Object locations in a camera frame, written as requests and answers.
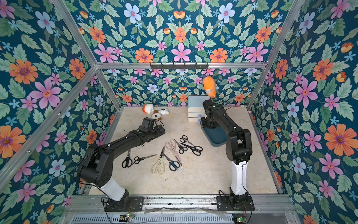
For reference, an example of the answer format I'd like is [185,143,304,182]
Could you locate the cream kitchen scissors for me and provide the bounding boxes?
[151,147,165,175]

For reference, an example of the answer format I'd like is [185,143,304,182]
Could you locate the white brown plush dog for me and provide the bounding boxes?
[151,108,169,120]

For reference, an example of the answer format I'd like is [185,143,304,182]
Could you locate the blue handled scissors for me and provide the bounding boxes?
[163,154,180,172]

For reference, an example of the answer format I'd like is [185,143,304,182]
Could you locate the large black scissors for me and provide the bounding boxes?
[181,143,203,156]

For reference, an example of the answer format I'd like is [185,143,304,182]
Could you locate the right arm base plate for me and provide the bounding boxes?
[216,194,255,212]

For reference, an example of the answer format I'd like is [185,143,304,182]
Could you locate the black hook rail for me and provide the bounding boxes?
[149,63,209,70]

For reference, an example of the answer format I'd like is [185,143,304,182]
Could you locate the white mini drawer cabinet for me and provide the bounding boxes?
[188,96,210,122]

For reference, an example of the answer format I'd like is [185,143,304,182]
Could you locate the orange plush toy hanging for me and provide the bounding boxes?
[202,76,216,99]

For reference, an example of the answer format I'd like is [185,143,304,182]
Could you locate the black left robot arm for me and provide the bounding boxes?
[78,125,165,202]

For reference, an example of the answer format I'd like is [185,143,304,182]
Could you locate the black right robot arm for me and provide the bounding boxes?
[201,99,253,197]

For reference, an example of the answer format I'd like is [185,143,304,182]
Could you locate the black scissors pointing right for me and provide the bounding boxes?
[133,154,156,164]

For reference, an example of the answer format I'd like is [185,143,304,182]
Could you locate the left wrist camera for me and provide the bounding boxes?
[139,118,155,133]

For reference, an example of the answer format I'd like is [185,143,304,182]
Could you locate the teal plastic storage box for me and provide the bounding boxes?
[202,127,227,147]

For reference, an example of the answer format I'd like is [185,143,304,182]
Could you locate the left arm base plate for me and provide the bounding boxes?
[104,196,144,212]

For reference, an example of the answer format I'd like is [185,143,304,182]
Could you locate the pink kitchen scissors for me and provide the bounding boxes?
[165,139,182,165]

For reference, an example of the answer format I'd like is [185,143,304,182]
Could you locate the metal front rail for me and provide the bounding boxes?
[60,194,301,224]

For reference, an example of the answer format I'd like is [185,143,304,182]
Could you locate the small black scissors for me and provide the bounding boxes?
[174,139,188,154]

